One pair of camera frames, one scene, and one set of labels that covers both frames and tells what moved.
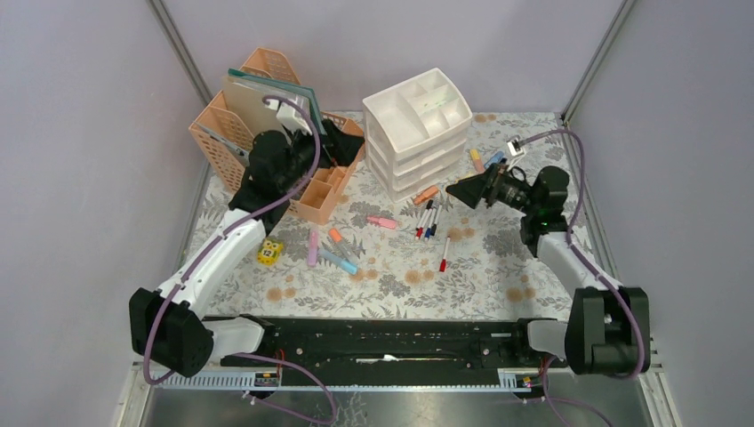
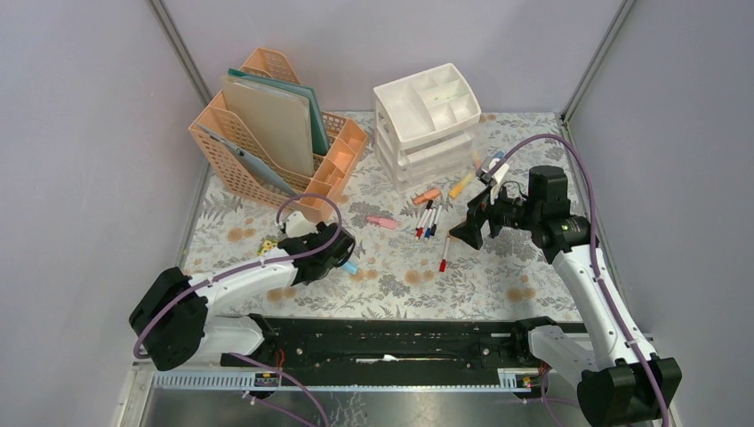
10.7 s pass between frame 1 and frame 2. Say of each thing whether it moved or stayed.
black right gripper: moved
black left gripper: moved
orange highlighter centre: stayed
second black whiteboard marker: stayed
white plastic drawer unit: moved
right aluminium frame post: stayed
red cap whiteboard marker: stayed
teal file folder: stayed
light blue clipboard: stayed
